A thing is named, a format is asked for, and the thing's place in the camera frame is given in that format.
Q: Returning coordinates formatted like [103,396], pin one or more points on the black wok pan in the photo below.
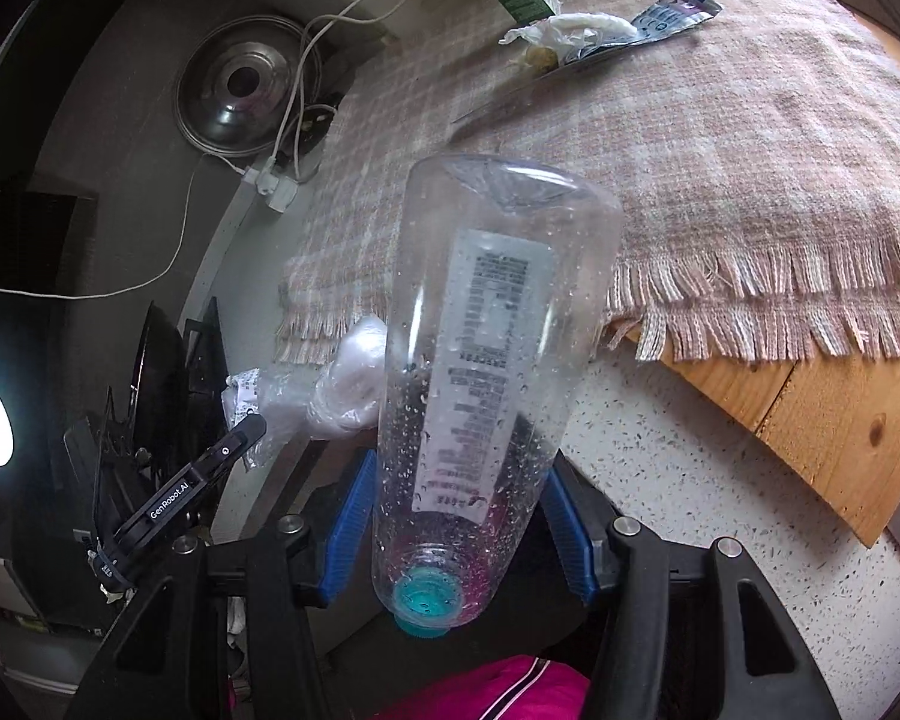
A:
[174,414]

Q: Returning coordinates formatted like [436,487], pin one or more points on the steel pot lid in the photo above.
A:
[231,97]

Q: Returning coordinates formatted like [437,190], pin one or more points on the white power strip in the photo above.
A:
[273,185]

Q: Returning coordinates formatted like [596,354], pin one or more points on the wooden board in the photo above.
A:
[762,197]

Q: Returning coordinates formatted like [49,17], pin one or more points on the pink plaid cloth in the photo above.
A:
[399,110]

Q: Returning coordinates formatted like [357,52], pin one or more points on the black dish with scraps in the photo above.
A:
[307,131]

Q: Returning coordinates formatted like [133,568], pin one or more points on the clear plastic water bottle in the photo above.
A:
[500,295]

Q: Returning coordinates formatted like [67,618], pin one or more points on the ginger piece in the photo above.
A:
[537,60]

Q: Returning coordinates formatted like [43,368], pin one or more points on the clear plastic bag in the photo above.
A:
[334,401]

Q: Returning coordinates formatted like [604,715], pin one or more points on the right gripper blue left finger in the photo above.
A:
[351,513]

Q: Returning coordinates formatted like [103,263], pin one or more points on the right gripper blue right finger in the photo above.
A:
[576,537]

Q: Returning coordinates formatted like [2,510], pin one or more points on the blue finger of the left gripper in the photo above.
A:
[232,446]

